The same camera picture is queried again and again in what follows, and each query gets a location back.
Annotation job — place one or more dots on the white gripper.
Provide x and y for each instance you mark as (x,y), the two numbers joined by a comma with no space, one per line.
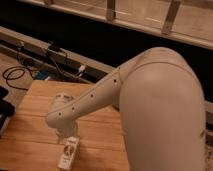
(67,131)

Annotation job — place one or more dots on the white lotion bottle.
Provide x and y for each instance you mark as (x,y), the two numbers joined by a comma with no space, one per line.
(69,152)

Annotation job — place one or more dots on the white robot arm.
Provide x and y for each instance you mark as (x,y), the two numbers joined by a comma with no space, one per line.
(162,108)

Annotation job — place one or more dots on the blue object on floor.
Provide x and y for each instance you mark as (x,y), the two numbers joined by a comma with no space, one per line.
(42,75)

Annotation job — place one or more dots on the white plug connector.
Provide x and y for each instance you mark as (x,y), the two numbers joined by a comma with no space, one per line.
(81,69)

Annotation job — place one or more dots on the black device at left edge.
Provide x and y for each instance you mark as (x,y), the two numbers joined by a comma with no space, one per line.
(6,109)

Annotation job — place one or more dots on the metal rail with clamps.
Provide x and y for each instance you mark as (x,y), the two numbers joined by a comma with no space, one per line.
(68,58)

